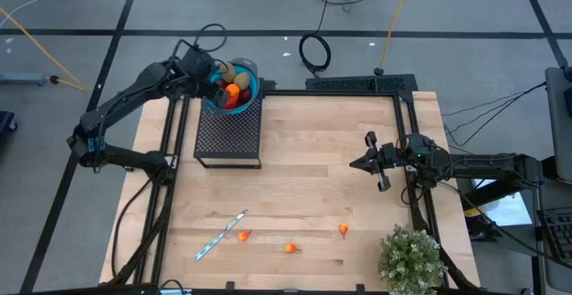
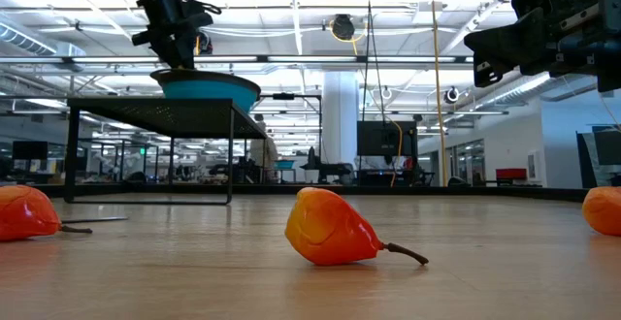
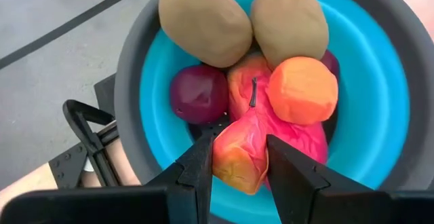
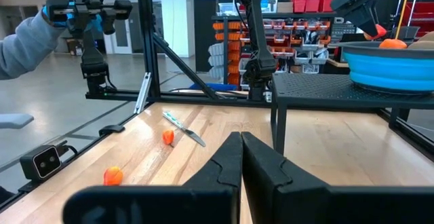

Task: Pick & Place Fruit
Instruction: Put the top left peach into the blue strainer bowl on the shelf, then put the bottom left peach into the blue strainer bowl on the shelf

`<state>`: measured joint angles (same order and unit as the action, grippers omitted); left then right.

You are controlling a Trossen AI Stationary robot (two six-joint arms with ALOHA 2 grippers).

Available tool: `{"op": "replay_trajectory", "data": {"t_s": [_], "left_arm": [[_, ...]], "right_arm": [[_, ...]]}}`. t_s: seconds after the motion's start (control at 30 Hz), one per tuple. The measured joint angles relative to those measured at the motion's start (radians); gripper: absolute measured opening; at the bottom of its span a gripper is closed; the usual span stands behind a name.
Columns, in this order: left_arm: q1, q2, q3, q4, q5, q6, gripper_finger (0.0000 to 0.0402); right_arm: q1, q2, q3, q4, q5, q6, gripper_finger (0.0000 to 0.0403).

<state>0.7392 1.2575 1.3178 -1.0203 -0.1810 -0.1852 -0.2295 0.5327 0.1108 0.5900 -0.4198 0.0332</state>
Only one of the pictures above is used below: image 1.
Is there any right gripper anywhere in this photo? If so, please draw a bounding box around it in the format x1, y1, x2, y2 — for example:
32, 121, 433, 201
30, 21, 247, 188
349, 131, 406, 193

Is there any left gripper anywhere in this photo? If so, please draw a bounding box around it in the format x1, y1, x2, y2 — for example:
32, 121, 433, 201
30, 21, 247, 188
176, 46, 230, 108

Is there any brown-green kiwi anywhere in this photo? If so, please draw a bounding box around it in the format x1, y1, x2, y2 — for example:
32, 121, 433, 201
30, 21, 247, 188
218, 61, 238, 84
233, 72, 253, 91

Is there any blue collapsible bowl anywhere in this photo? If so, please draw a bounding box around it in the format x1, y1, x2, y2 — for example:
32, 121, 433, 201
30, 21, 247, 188
204, 56, 262, 117

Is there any black perforated metal shelf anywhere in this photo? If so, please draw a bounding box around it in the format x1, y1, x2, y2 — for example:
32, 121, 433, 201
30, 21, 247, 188
192, 96, 265, 170

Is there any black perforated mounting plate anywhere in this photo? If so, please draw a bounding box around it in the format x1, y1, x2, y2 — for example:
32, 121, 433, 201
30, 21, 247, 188
305, 73, 420, 93

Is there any potted green plant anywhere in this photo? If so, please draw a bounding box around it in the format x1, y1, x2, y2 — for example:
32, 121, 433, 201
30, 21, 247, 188
376, 223, 449, 295

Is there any black desk bar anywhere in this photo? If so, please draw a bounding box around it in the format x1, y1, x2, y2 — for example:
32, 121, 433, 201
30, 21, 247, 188
462, 155, 560, 207

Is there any white panel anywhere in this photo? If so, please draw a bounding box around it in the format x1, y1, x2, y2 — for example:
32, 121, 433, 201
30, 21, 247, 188
470, 173, 534, 228

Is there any grey floor bar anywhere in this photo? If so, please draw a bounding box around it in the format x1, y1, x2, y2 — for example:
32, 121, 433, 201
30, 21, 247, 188
0, 72, 48, 87

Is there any grey monitor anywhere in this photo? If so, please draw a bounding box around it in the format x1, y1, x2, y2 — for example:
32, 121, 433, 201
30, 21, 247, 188
543, 65, 572, 184

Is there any black floor object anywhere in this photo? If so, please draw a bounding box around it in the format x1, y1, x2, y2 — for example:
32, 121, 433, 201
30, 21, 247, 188
0, 110, 20, 134

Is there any black keyboard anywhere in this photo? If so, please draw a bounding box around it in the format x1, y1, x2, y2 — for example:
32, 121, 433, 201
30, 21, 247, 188
536, 206, 572, 263

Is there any grey desk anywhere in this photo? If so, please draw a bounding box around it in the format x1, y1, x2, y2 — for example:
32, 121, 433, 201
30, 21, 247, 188
534, 176, 572, 294

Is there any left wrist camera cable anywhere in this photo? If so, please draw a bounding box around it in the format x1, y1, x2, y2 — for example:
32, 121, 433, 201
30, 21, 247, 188
172, 22, 228, 63

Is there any black metal table frame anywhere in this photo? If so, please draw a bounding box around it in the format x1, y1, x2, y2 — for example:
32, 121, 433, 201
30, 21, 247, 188
105, 87, 483, 295

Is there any black hanging cable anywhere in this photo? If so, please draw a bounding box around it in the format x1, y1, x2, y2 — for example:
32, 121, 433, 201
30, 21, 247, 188
298, 0, 336, 76

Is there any yellow floor cable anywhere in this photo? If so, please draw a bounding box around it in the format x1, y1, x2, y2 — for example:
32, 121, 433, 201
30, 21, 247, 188
0, 6, 88, 93

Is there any yellow hanging cord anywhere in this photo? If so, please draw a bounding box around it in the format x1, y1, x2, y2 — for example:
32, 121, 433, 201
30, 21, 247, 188
374, 0, 416, 77

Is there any blue-handled knife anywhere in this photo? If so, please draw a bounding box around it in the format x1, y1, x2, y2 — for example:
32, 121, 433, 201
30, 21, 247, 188
193, 209, 249, 262

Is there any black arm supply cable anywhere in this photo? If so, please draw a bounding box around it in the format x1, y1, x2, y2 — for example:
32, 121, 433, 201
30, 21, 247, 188
110, 178, 156, 285

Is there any grey camera bracket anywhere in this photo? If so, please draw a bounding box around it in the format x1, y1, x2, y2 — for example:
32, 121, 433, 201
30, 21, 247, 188
158, 279, 193, 295

